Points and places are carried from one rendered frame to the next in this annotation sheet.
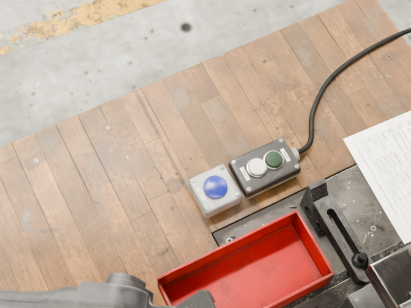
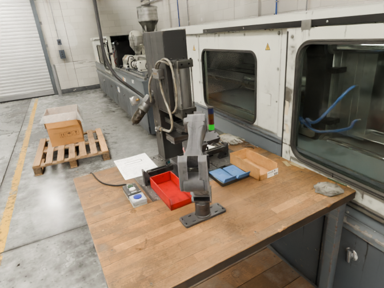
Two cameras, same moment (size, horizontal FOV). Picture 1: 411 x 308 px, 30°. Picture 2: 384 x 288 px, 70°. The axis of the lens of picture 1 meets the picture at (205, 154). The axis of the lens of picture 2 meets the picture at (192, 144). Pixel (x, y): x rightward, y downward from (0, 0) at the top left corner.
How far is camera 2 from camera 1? 1.18 m
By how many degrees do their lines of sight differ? 68
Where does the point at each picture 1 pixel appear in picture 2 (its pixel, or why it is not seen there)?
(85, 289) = (188, 120)
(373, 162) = (134, 175)
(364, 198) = not seen: hidden behind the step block
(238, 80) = (95, 200)
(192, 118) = (107, 209)
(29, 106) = not seen: outside the picture
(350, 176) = (138, 179)
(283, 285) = (172, 186)
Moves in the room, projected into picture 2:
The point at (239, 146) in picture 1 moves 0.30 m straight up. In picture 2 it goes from (122, 198) to (110, 142)
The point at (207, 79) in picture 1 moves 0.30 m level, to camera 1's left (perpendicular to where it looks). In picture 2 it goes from (91, 207) to (60, 255)
